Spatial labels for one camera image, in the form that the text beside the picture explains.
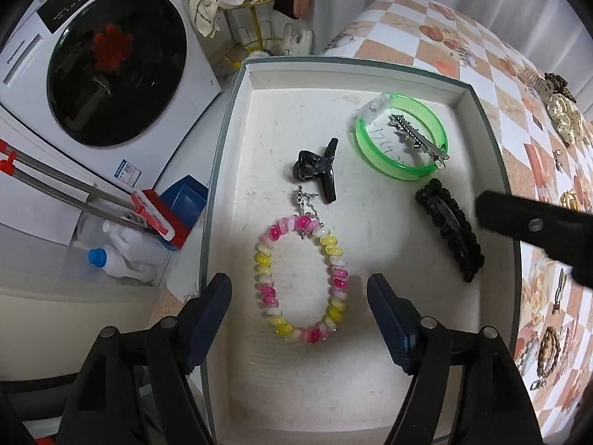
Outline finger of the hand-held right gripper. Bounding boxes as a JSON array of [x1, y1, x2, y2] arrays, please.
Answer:
[[476, 190, 593, 288]]

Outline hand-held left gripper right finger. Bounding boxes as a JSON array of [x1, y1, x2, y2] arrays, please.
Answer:
[[367, 273, 543, 445]]

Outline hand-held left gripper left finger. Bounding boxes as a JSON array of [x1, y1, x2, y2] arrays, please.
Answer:
[[56, 273, 232, 445]]

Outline pink yellow bead bracelet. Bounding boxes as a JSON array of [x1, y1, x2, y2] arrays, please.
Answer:
[[254, 185, 349, 346]]

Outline black beaded hair clip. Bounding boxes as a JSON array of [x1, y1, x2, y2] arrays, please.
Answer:
[[414, 177, 485, 283]]

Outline white shallow tray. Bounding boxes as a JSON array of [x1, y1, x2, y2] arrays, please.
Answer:
[[198, 56, 524, 445]]

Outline silver metal hair clip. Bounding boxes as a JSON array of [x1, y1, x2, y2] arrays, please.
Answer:
[[388, 113, 451, 170]]

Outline black claw clip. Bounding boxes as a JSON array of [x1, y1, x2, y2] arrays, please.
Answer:
[[291, 138, 338, 205]]

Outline green translucent bangle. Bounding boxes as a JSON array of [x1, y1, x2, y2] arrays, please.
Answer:
[[354, 93, 449, 181]]

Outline white bottle blue cap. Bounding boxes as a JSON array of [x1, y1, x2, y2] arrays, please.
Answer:
[[88, 247, 158, 283]]

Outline cream polka dot scrunchie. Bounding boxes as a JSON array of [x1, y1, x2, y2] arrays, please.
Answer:
[[547, 94, 591, 146]]

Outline white plastic jug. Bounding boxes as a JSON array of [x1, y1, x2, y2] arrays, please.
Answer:
[[102, 220, 163, 265]]

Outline red broom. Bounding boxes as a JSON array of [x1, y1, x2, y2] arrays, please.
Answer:
[[0, 141, 177, 252]]

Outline blue dustpan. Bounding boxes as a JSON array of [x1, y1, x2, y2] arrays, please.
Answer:
[[153, 174, 209, 246]]

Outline leopard print scrunchie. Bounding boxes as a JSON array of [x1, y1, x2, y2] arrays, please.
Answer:
[[544, 73, 577, 103]]

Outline clear beige hair claw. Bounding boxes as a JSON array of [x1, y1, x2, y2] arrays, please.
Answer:
[[523, 69, 554, 98]]

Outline checkered printed tablecloth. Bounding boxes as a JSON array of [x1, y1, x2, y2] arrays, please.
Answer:
[[319, 0, 593, 436]]

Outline white washing machine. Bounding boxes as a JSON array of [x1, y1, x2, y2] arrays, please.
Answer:
[[0, 0, 223, 246]]

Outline white slipper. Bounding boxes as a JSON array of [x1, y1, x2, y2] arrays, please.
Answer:
[[280, 28, 313, 59]]

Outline gold slipper rack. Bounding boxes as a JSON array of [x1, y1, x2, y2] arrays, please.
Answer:
[[211, 0, 288, 70]]

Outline cream cloth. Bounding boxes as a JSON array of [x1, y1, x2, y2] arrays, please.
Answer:
[[188, 0, 223, 40]]

